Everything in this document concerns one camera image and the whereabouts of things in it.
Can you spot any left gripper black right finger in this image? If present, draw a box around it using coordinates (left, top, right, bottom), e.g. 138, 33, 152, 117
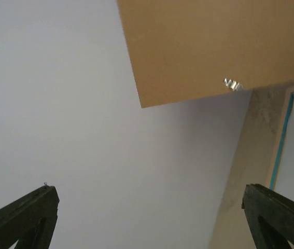
242, 184, 294, 248

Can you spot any small metal hanger clip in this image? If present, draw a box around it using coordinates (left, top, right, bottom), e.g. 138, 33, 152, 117
223, 78, 243, 91

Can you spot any brown cardboard backing board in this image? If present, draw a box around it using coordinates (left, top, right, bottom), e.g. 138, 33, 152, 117
118, 1, 294, 108

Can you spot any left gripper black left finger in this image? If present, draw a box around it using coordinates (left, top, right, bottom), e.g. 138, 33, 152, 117
0, 185, 59, 248

